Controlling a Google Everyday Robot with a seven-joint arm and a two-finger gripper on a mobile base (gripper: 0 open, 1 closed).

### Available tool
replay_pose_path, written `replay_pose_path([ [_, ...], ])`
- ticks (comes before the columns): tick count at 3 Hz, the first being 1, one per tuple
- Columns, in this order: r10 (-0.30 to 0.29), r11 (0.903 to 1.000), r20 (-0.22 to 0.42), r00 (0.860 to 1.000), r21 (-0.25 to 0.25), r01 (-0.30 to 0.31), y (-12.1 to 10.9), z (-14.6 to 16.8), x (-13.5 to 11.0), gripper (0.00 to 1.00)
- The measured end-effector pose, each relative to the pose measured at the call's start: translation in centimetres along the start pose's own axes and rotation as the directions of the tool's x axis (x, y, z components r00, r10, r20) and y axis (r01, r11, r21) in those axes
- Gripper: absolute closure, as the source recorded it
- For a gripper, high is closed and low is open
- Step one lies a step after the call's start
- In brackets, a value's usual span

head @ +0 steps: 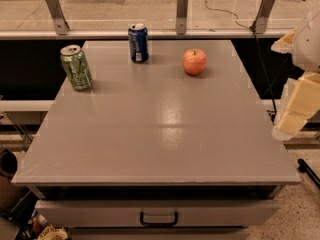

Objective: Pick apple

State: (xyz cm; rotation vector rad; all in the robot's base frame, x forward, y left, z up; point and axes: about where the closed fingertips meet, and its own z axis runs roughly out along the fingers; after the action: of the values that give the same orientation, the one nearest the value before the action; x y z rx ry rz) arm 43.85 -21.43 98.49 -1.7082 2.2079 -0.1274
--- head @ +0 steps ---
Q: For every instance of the blue soda can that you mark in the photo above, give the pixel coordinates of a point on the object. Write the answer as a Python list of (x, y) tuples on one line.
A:
[(138, 42)]

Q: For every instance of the green soda can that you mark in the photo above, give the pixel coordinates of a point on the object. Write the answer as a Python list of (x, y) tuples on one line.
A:
[(76, 67)]

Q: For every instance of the middle metal railing bracket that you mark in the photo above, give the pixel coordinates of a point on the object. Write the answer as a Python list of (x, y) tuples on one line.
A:
[(181, 16)]

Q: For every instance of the snack bag clutter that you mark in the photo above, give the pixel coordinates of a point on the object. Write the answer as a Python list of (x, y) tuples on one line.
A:
[(46, 231)]

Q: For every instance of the white drawer with black handle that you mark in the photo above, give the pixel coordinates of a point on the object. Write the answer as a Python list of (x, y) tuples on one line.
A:
[(156, 213)]

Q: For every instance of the red apple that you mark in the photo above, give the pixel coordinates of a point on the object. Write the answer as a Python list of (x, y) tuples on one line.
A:
[(194, 61)]

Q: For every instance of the black floor bar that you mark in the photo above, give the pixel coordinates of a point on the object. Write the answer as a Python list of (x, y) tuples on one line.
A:
[(303, 167)]

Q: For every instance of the metal railing bracket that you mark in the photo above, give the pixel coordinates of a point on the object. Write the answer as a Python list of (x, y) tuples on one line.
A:
[(259, 25), (60, 24), (181, 16)]

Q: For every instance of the right metal railing bracket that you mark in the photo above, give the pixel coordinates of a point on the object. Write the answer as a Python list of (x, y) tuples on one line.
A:
[(259, 25)]

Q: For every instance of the left metal railing bracket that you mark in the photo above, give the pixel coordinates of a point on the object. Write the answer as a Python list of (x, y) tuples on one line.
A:
[(60, 24)]

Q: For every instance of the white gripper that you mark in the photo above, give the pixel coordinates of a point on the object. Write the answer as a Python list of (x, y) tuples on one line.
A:
[(308, 49)]

